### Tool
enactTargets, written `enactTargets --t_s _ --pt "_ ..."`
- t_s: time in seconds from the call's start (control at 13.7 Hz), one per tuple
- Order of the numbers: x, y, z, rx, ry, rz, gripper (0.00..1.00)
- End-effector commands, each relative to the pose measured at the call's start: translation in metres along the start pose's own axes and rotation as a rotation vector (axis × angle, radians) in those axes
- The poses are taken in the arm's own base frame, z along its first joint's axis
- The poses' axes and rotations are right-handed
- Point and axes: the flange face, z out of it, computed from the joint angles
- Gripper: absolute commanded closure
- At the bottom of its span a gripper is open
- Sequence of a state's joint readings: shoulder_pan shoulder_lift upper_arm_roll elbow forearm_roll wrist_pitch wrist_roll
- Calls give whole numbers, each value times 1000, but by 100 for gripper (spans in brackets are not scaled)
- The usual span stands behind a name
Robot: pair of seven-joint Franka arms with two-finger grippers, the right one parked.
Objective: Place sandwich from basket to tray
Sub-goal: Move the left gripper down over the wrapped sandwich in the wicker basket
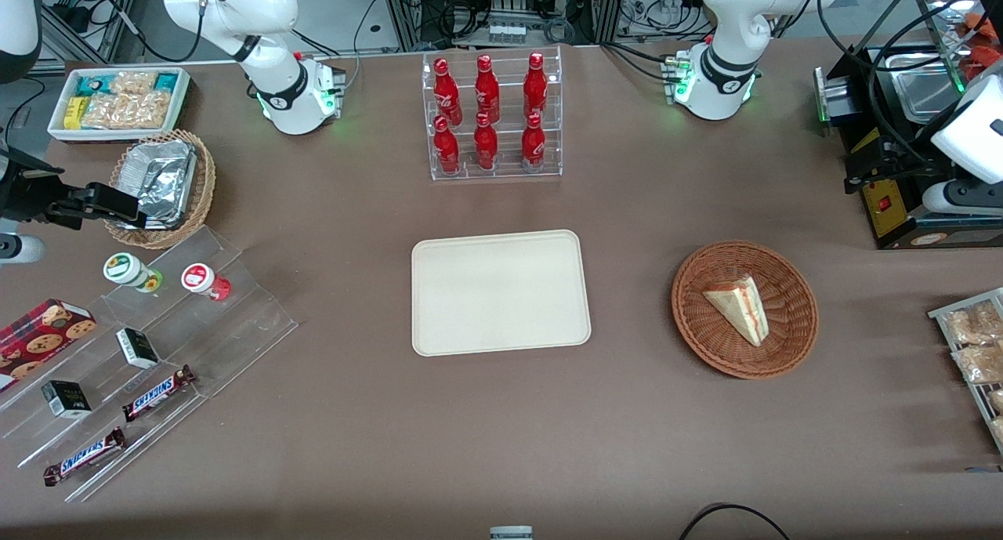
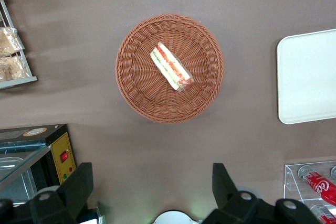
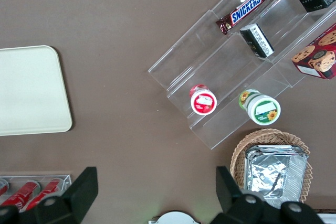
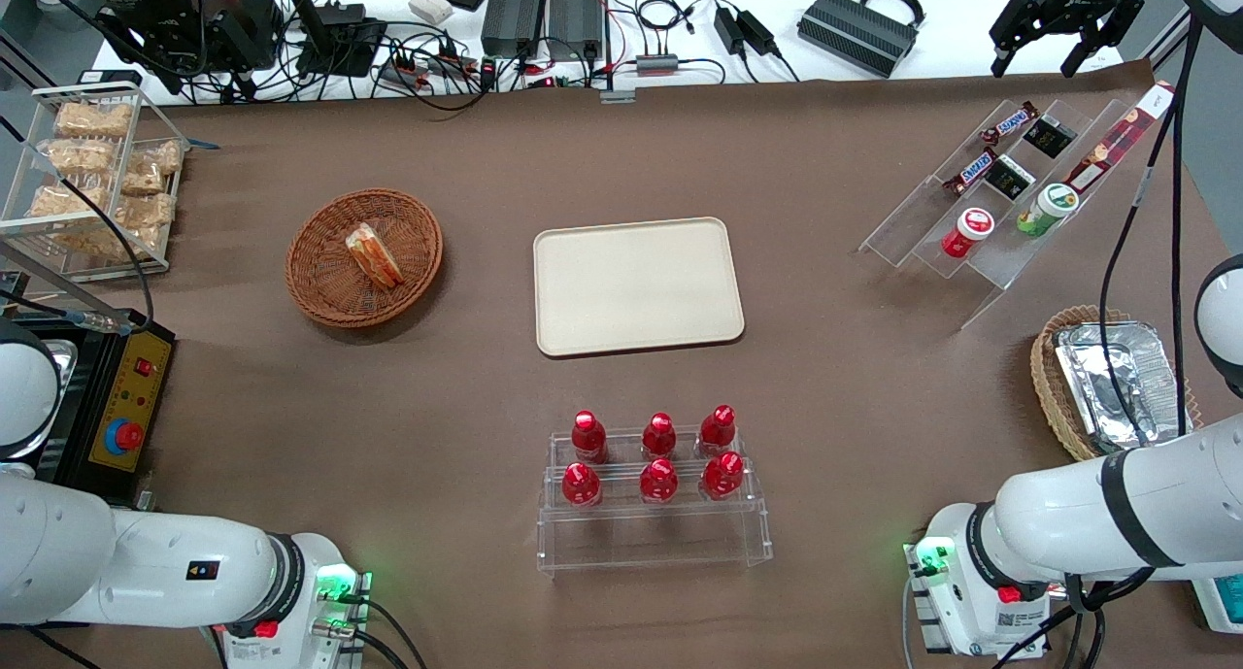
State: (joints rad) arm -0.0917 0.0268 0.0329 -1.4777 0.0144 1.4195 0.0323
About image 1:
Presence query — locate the beige plastic tray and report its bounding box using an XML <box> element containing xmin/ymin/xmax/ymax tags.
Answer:
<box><xmin>411</xmin><ymin>229</ymin><xmax>592</xmax><ymax>357</ymax></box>

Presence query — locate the white snack bin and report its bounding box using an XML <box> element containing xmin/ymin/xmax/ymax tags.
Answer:
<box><xmin>47</xmin><ymin>66</ymin><xmax>193</xmax><ymax>144</ymax></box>

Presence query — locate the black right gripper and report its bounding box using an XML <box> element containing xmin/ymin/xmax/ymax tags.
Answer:
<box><xmin>0</xmin><ymin>148</ymin><xmax>147</xmax><ymax>230</ymax></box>

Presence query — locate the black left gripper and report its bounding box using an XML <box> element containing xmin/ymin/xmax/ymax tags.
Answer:
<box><xmin>843</xmin><ymin>135</ymin><xmax>939</xmax><ymax>196</ymax></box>

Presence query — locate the red cookie box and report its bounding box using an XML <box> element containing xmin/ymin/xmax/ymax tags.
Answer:
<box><xmin>0</xmin><ymin>298</ymin><xmax>98</xmax><ymax>393</ymax></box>

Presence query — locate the aluminium foil container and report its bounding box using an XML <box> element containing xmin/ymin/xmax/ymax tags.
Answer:
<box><xmin>116</xmin><ymin>140</ymin><xmax>198</xmax><ymax>229</ymax></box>

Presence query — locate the light wicker basket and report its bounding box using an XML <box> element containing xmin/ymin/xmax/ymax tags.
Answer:
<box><xmin>103</xmin><ymin>129</ymin><xmax>217</xmax><ymax>250</ymax></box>

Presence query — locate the clear bag of fried snacks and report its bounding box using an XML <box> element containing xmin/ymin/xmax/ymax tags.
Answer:
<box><xmin>951</xmin><ymin>344</ymin><xmax>1003</xmax><ymax>385</ymax></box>
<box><xmin>943</xmin><ymin>299</ymin><xmax>1003</xmax><ymax>346</ymax></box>

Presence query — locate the red lidded cup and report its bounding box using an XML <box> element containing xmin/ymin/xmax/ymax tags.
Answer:
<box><xmin>180</xmin><ymin>263</ymin><xmax>233</xmax><ymax>303</ymax></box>

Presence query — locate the black food warmer machine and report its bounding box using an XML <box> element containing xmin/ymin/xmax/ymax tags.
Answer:
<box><xmin>813</xmin><ymin>0</ymin><xmax>1003</xmax><ymax>251</ymax></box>

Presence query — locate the clear acrylic step display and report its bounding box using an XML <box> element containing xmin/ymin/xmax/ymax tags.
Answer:
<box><xmin>0</xmin><ymin>225</ymin><xmax>299</xmax><ymax>504</ymax></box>

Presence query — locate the clear acrylic bottle rack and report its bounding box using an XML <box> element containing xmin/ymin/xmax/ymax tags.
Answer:
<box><xmin>422</xmin><ymin>45</ymin><xmax>564</xmax><ymax>182</ymax></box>

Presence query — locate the green lidded cup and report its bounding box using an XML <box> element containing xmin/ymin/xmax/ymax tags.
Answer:
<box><xmin>103</xmin><ymin>252</ymin><xmax>164</xmax><ymax>293</ymax></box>

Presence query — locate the red soda bottle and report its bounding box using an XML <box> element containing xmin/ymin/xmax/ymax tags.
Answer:
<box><xmin>433</xmin><ymin>57</ymin><xmax>463</xmax><ymax>127</ymax></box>
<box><xmin>523</xmin><ymin>52</ymin><xmax>549</xmax><ymax>121</ymax></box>
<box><xmin>473</xmin><ymin>113</ymin><xmax>499</xmax><ymax>172</ymax></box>
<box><xmin>521</xmin><ymin>113</ymin><xmax>547</xmax><ymax>172</ymax></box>
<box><xmin>473</xmin><ymin>54</ymin><xmax>501</xmax><ymax>124</ymax></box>
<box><xmin>433</xmin><ymin>115</ymin><xmax>461</xmax><ymax>176</ymax></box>

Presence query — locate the small black box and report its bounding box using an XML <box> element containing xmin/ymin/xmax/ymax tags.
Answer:
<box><xmin>115</xmin><ymin>327</ymin><xmax>161</xmax><ymax>370</ymax></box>
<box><xmin>40</xmin><ymin>379</ymin><xmax>93</xmax><ymax>420</ymax></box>

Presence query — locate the brown wicker basket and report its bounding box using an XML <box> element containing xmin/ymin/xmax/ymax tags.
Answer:
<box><xmin>671</xmin><ymin>241</ymin><xmax>820</xmax><ymax>380</ymax></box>

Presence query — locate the triangular sandwich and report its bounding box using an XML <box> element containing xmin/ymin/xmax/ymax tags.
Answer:
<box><xmin>702</xmin><ymin>275</ymin><xmax>770</xmax><ymax>348</ymax></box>

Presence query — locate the black cable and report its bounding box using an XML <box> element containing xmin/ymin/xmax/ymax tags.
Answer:
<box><xmin>677</xmin><ymin>502</ymin><xmax>794</xmax><ymax>540</ymax></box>

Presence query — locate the Snickers bar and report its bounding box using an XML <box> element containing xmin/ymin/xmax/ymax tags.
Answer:
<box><xmin>42</xmin><ymin>426</ymin><xmax>129</xmax><ymax>488</ymax></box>
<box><xmin>121</xmin><ymin>364</ymin><xmax>197</xmax><ymax>424</ymax></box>

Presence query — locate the metal wire rack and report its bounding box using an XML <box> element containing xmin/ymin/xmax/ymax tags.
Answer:
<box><xmin>928</xmin><ymin>287</ymin><xmax>1003</xmax><ymax>456</ymax></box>

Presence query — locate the clear bag of puffed snacks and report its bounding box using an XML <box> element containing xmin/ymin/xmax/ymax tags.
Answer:
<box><xmin>81</xmin><ymin>71</ymin><xmax>171</xmax><ymax>131</ymax></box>

